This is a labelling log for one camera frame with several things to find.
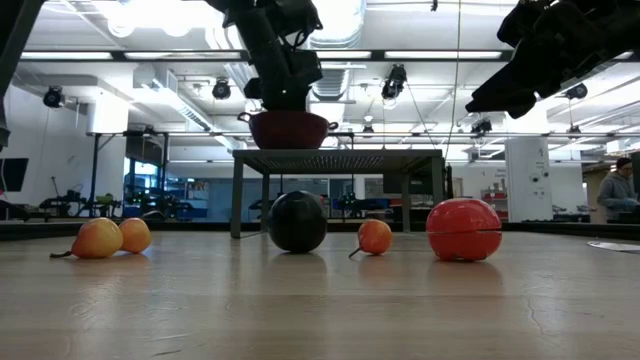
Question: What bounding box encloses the thin hanging black cable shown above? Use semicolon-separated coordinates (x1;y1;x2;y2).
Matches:
443;0;462;161

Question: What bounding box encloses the orange round fruit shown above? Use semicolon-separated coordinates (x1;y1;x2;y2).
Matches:
118;217;153;254

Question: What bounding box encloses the yellow-orange pear with stem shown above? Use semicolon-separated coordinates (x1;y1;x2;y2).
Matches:
49;217;124;260

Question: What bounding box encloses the small orange-red pear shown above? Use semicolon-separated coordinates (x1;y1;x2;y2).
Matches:
348;218;394;260

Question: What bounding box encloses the black ceiling spotlight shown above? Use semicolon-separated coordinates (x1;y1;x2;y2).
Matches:
564;83;590;101
469;118;494;137
380;63;409;101
211;78;233;101
42;85;66;109

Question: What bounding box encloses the grey perforated metal shelf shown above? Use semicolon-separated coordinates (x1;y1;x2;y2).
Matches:
230;148;446;240

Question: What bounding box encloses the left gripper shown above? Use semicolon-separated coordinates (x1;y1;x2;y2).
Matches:
227;0;324;112

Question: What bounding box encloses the white room pillar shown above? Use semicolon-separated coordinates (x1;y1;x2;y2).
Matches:
504;137;554;224

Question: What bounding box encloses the black aluminium table frame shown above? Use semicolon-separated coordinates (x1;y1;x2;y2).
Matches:
0;219;640;242

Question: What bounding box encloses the black wall monitor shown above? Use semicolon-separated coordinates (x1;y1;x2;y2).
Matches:
0;157;30;194

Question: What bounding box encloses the purple plastic colander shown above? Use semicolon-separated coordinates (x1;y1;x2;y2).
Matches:
237;110;340;150

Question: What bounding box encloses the person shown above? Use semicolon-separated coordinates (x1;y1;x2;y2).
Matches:
597;157;640;225

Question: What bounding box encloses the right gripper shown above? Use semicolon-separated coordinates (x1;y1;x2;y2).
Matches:
465;0;640;120

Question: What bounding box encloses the black round plum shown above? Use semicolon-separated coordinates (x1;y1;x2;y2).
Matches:
267;190;329;254

